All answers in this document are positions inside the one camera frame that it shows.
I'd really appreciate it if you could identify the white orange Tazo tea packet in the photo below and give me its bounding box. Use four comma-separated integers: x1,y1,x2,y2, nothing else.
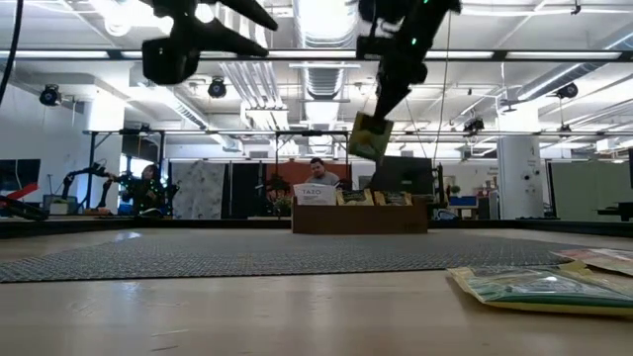
293,183,338,207
551,247,633,277

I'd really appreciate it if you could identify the red black clamp tool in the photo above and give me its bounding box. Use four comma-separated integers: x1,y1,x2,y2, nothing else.
0,181,48,223

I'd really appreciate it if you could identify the black aluminium table frame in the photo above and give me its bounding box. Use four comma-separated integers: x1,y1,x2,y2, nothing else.
0,217,633,238

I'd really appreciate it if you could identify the black overhead beam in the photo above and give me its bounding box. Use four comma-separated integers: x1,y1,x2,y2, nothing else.
0,47,633,63

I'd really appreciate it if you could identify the brown wooden tea organizer box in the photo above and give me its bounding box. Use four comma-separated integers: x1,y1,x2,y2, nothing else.
291,196,429,235

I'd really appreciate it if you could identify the black curtain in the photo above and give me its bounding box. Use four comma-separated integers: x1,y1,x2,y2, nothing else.
225,162,268,219

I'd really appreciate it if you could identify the orange partition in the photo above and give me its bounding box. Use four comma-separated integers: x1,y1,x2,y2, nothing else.
266,161,353,189

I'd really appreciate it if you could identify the white patterned curtain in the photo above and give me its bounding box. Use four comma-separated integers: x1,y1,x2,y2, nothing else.
170,160,226,221

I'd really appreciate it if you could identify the black wall screen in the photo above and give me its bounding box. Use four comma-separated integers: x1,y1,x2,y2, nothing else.
0,158,42,192

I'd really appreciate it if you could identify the orange peach tea packet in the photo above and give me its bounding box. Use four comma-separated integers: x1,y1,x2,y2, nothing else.
374,190,414,207

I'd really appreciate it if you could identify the person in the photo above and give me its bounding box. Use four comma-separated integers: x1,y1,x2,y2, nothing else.
121,163,169,218
305,156,342,188

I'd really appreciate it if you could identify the black background rack frame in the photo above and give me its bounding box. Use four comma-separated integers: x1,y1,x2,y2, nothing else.
83,129,350,219

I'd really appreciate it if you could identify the black monitor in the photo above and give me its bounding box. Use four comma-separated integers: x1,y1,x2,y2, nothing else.
371,155,436,207

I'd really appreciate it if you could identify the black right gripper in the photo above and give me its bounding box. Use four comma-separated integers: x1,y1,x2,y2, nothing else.
376,27,430,120

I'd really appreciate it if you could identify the white round column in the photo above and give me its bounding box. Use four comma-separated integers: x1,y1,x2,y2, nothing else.
497,135,545,221

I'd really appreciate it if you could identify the grey partition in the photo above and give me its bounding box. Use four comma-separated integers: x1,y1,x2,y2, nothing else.
546,160,632,222

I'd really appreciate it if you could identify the black background desk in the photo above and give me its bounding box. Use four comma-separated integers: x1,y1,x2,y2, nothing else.
596,201,633,223

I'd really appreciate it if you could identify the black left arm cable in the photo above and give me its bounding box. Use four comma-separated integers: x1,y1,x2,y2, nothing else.
0,0,26,108

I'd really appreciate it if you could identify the small green background plant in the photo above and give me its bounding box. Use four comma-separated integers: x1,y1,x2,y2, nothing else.
269,187,294,218

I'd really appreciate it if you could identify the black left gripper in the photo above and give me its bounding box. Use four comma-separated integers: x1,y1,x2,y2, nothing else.
141,0,279,86

